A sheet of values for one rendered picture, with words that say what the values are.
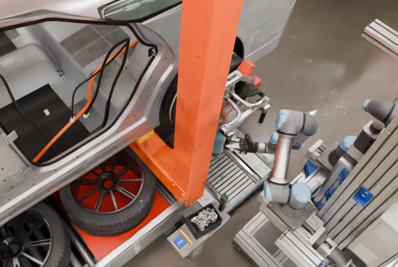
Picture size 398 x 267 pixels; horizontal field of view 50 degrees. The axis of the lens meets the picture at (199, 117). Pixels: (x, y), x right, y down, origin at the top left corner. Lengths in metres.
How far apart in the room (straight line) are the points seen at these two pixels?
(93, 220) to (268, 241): 1.26
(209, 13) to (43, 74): 1.87
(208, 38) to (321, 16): 3.69
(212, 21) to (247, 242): 2.01
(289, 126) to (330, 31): 2.79
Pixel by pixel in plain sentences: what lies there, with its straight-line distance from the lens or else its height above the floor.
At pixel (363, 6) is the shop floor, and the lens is 5.54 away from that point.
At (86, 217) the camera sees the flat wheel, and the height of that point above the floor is 0.50.
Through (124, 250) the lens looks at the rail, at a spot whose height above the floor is 0.38.
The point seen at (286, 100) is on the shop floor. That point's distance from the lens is 4.19.
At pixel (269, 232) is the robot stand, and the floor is 0.21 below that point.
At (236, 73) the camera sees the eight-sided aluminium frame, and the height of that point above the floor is 1.12.
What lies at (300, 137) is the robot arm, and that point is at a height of 1.12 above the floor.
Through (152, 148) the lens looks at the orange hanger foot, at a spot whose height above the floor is 0.68.
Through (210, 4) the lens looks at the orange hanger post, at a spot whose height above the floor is 2.25.
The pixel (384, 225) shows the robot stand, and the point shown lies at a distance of 2.40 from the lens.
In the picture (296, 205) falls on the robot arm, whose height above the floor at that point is 0.96.
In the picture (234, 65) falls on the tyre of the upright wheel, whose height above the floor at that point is 1.15.
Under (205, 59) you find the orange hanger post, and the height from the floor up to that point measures 1.99.
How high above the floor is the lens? 3.19
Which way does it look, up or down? 55 degrees down
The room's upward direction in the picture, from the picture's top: 8 degrees clockwise
